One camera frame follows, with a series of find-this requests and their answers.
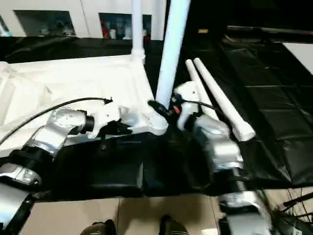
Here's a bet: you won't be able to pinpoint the black camera cable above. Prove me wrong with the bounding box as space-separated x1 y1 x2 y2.
0 96 114 145
180 98 236 128

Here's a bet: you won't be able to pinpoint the coiled black cables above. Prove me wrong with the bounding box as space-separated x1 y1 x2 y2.
283 192 313 207

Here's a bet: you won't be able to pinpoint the dark metal bar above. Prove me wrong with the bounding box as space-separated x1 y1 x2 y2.
226 25 313 36

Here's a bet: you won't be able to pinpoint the white plastic table top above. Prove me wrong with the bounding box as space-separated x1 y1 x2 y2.
0 54 170 158

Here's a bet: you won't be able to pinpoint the black device box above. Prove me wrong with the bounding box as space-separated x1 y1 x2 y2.
270 210 313 235

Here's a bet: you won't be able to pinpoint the white blue patterned container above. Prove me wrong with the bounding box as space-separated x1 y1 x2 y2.
123 23 133 40

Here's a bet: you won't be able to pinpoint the white flat board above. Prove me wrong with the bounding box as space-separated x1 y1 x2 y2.
282 42 313 74

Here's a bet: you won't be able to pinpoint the black left camera cable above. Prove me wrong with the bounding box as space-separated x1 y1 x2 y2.
0 96 114 145

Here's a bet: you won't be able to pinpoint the dark left robot foot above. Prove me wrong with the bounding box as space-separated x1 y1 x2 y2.
84 218 117 235

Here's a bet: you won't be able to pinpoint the black work mat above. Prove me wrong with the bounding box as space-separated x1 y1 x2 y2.
0 35 313 199

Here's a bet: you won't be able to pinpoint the white glass door cabinet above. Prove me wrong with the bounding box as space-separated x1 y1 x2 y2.
0 0 167 40

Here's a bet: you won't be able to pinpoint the black right camera cable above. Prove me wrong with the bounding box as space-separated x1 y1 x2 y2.
180 98 236 128

